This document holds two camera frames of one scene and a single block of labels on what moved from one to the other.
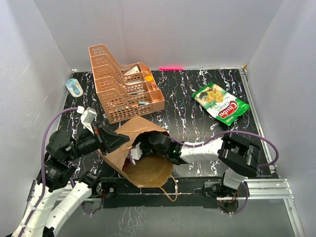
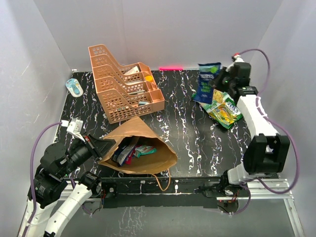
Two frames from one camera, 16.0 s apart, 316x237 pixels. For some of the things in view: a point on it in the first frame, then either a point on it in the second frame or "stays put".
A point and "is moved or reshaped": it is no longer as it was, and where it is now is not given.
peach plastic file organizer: (125, 90) stays put
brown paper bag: (151, 170) is moved or reshaped
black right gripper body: (146, 146) -> (227, 81)
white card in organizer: (134, 70) stays put
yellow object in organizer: (149, 78) stays put
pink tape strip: (171, 68) stays put
